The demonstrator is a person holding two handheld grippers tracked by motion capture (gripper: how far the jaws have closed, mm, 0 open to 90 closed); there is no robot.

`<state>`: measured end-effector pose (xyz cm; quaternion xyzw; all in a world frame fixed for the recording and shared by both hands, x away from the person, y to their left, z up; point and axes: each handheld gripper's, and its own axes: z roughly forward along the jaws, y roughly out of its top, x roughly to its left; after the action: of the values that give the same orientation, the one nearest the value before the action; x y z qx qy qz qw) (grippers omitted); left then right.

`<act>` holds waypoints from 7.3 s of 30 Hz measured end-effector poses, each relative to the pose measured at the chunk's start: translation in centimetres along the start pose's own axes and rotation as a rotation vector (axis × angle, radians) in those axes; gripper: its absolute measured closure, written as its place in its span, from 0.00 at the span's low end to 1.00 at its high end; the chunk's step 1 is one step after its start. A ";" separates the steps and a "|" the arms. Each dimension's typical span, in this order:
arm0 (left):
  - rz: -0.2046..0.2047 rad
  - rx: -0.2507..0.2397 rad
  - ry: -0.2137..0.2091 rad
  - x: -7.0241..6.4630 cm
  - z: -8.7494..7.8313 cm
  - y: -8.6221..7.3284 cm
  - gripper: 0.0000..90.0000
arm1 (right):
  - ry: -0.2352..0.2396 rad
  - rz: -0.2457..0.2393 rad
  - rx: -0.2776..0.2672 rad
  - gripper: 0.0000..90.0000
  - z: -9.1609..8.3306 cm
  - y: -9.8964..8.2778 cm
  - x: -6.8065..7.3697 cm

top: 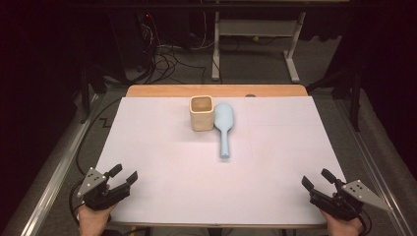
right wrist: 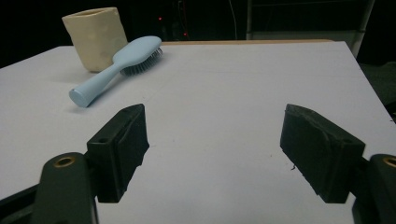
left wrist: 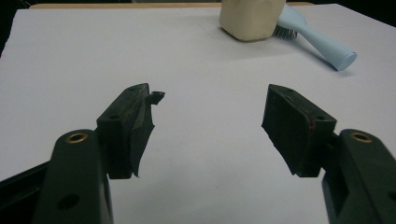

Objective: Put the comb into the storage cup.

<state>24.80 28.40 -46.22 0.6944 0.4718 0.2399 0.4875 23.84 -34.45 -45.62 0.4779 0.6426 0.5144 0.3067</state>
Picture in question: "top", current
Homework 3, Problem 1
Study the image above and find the black metal stand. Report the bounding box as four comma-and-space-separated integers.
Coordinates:
78, 60, 132, 125
306, 63, 364, 133

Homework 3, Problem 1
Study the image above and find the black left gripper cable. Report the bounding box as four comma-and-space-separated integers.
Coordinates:
68, 97, 123, 225

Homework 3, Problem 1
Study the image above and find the person's right hand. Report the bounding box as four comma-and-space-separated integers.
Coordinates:
320, 209, 364, 236

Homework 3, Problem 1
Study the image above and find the wooden table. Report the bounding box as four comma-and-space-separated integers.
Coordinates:
109, 84, 328, 230

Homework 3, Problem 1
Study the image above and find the white metal desk frame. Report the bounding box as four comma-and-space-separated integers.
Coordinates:
210, 11, 308, 85

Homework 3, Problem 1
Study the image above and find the light blue rice spoon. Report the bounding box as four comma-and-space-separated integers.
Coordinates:
213, 102, 235, 159

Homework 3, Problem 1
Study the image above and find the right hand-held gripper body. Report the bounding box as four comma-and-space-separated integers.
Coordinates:
309, 179, 392, 221

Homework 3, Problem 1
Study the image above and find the tangle of floor cables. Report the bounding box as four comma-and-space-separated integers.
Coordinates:
139, 13, 217, 85

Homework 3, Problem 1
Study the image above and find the person's left hand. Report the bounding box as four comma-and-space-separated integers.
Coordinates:
77, 202, 116, 236

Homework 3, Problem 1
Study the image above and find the aluminium floor rail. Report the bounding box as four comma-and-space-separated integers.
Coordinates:
332, 97, 417, 236
19, 92, 100, 236

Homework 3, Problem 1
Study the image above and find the white paper sheet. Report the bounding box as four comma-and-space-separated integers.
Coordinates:
94, 95, 347, 227

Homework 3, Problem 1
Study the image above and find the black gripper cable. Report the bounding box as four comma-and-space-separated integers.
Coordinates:
357, 209, 373, 235
68, 97, 123, 225

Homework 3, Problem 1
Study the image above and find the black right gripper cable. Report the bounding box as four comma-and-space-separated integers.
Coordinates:
357, 209, 373, 235

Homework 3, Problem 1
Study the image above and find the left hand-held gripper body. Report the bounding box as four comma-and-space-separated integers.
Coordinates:
77, 167, 132, 211

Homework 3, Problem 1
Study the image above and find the beige square cup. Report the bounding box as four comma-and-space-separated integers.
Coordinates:
189, 94, 215, 133

